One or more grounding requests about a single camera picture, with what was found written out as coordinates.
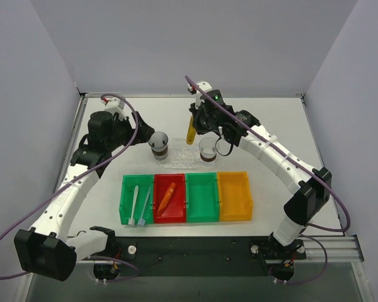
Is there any yellow toothpaste tube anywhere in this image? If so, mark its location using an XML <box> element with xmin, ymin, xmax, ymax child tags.
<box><xmin>186</xmin><ymin>116</ymin><xmax>197</xmax><ymax>145</ymax></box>

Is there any clear plastic cup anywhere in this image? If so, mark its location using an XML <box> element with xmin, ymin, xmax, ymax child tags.
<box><xmin>198</xmin><ymin>137</ymin><xmax>217</xmax><ymax>162</ymax></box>

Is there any dark smoky plastic cup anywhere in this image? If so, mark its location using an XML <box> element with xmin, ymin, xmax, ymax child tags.
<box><xmin>148</xmin><ymin>131</ymin><xmax>168</xmax><ymax>160</ymax></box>

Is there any orange toothpaste tube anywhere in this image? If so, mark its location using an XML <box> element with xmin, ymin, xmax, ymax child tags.
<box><xmin>157</xmin><ymin>182</ymin><xmax>177</xmax><ymax>216</ymax></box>

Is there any light blue toothbrush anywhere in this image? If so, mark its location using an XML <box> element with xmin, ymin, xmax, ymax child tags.
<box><xmin>137</xmin><ymin>187</ymin><xmax>152</xmax><ymax>227</ymax></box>

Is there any clear textured holder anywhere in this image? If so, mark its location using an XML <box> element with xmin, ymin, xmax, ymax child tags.
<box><xmin>168</xmin><ymin>138</ymin><xmax>201</xmax><ymax>169</ymax></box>

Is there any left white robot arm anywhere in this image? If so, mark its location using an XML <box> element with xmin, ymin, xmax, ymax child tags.
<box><xmin>14</xmin><ymin>94</ymin><xmax>154</xmax><ymax>281</ymax></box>

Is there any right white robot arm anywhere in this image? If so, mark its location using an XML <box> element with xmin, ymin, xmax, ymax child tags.
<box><xmin>188</xmin><ymin>81</ymin><xmax>331</xmax><ymax>247</ymax></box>

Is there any clear textured oval tray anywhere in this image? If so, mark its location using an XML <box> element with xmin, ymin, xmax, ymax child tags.
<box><xmin>158</xmin><ymin>138</ymin><xmax>223</xmax><ymax>170</ymax></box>

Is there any white toothbrush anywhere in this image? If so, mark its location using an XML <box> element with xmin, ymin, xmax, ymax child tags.
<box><xmin>128</xmin><ymin>185</ymin><xmax>139</xmax><ymax>227</ymax></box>

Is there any left green bin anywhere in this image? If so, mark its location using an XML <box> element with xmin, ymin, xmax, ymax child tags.
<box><xmin>119</xmin><ymin>174</ymin><xmax>154</xmax><ymax>226</ymax></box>

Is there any green bin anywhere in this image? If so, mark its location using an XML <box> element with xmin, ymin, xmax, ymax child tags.
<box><xmin>119</xmin><ymin>174</ymin><xmax>154</xmax><ymax>226</ymax></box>
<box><xmin>185</xmin><ymin>172</ymin><xmax>220</xmax><ymax>223</ymax></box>

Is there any right green bin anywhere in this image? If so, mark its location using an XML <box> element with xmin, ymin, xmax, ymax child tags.
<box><xmin>185</xmin><ymin>172</ymin><xmax>220</xmax><ymax>223</ymax></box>

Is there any yellow bin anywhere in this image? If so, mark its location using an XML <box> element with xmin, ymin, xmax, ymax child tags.
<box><xmin>217</xmin><ymin>171</ymin><xmax>253</xmax><ymax>221</ymax></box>

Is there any red bin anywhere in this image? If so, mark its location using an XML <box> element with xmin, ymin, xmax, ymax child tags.
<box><xmin>152</xmin><ymin>174</ymin><xmax>186</xmax><ymax>224</ymax></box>

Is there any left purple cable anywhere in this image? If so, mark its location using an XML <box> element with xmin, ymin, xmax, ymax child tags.
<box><xmin>0</xmin><ymin>93</ymin><xmax>143</xmax><ymax>281</ymax></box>

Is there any purple cable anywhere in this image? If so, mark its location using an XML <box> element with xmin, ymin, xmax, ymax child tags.
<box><xmin>184</xmin><ymin>75</ymin><xmax>350</xmax><ymax>286</ymax></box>
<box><xmin>0</xmin><ymin>93</ymin><xmax>143</xmax><ymax>281</ymax></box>

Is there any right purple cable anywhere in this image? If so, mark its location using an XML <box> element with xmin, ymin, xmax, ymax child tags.
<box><xmin>184</xmin><ymin>75</ymin><xmax>350</xmax><ymax>286</ymax></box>

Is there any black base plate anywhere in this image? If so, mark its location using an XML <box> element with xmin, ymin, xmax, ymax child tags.
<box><xmin>92</xmin><ymin>236</ymin><xmax>306</xmax><ymax>281</ymax></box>

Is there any aluminium frame rail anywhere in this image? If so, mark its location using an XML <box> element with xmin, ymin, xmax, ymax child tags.
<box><xmin>77</xmin><ymin>236</ymin><xmax>364</xmax><ymax>264</ymax></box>

